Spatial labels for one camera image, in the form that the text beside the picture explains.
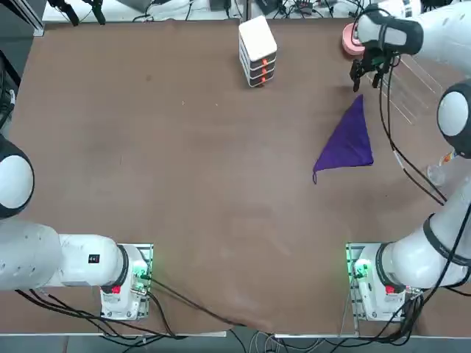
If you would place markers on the clear bottle blue cap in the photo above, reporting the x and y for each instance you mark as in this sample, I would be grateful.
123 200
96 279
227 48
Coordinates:
438 174

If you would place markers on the clear acrylic stepped rack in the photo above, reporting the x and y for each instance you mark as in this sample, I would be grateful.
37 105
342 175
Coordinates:
416 84

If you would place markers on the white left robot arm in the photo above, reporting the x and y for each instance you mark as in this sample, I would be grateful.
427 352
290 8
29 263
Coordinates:
73 261

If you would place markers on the purple cloth towel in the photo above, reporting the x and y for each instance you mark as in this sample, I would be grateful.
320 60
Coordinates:
349 143

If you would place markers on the white mini drawer cabinet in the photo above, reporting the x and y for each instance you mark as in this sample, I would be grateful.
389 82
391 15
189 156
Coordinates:
257 36

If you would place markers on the black tripod leg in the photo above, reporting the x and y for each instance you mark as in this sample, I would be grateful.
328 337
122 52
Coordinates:
97 13
70 13

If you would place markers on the silver aluminium profile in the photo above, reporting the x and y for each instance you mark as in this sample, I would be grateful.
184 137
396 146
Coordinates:
29 18

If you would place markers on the aluminium camera post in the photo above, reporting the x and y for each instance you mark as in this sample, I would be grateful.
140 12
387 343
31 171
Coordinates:
245 7

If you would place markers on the pink bowl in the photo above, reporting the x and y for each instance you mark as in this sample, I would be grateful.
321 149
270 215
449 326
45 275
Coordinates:
349 40

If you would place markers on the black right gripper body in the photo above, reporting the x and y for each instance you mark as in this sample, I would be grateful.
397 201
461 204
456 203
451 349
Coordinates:
377 60

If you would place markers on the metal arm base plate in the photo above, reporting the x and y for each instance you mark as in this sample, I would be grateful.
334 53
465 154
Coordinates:
351 257
147 253

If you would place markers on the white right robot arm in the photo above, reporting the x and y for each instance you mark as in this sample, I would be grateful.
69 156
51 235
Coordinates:
416 257

